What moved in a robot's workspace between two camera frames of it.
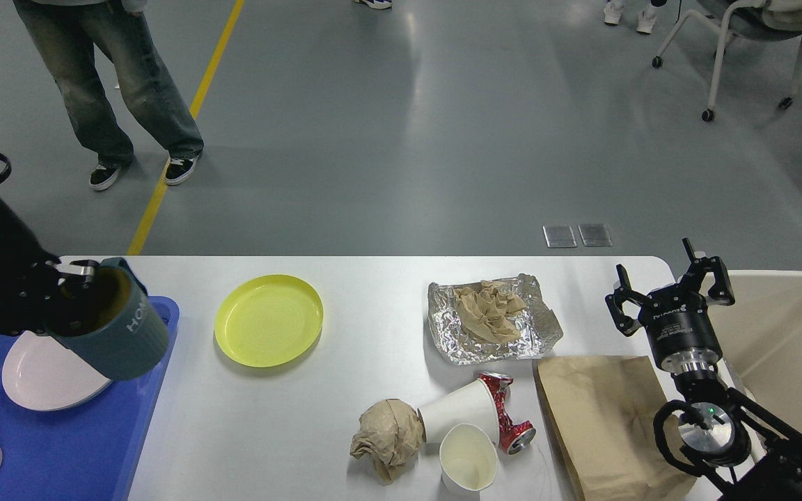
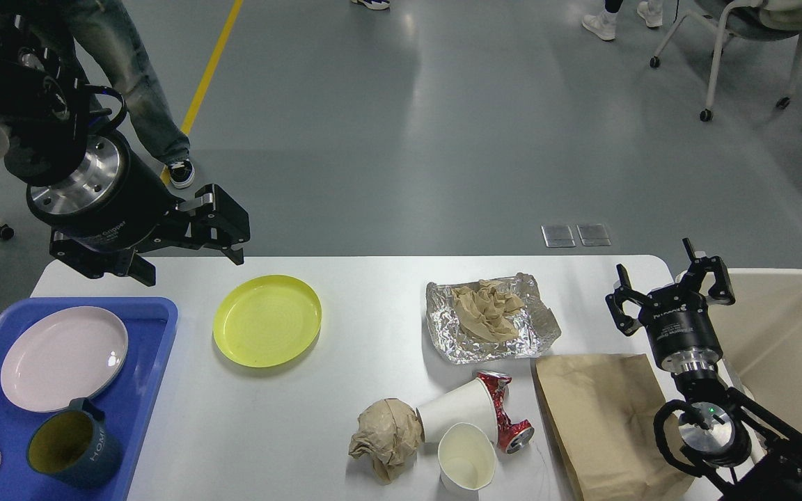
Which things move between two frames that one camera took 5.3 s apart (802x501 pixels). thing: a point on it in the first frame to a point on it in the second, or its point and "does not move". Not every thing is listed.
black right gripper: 678,320 does not move
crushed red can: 514,437 does not move
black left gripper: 5,274 to 118,202
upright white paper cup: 468,458 does not move
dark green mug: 129,339 to 71,445
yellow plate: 269,321 does not move
